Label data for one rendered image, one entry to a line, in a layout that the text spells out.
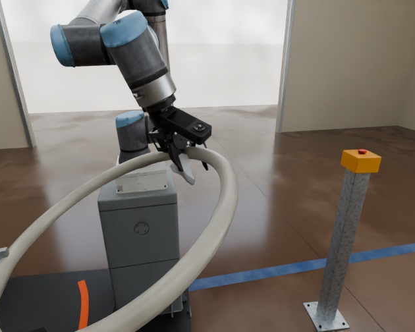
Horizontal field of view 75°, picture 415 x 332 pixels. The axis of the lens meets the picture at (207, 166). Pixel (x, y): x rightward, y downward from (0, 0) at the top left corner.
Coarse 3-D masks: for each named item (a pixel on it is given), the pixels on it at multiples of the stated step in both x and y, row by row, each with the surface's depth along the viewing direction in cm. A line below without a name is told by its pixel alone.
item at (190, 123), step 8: (168, 112) 58; (176, 112) 58; (184, 112) 58; (160, 120) 58; (168, 120) 57; (176, 120) 57; (184, 120) 57; (192, 120) 57; (200, 120) 57; (176, 128) 57; (184, 128) 55; (192, 128) 55; (200, 128) 55; (208, 128) 55; (184, 136) 57; (192, 136) 55; (200, 136) 54; (208, 136) 56; (200, 144) 56
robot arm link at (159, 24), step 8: (128, 0) 102; (136, 0) 102; (144, 0) 102; (152, 0) 102; (160, 0) 103; (136, 8) 105; (144, 8) 104; (152, 8) 104; (160, 8) 105; (168, 8) 107; (144, 16) 106; (152, 16) 106; (160, 16) 107; (152, 24) 108; (160, 24) 109; (160, 32) 110; (160, 40) 112; (160, 48) 114; (168, 48) 118; (168, 56) 119; (168, 64) 121; (152, 128) 136
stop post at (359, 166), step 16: (352, 160) 127; (368, 160) 124; (352, 176) 130; (368, 176) 129; (352, 192) 132; (352, 208) 136; (336, 224) 146; (352, 224) 139; (336, 240) 146; (352, 240) 143; (336, 256) 147; (336, 272) 151; (336, 288) 155; (304, 304) 176; (320, 304) 166; (336, 304) 161; (320, 320) 165; (336, 320) 165
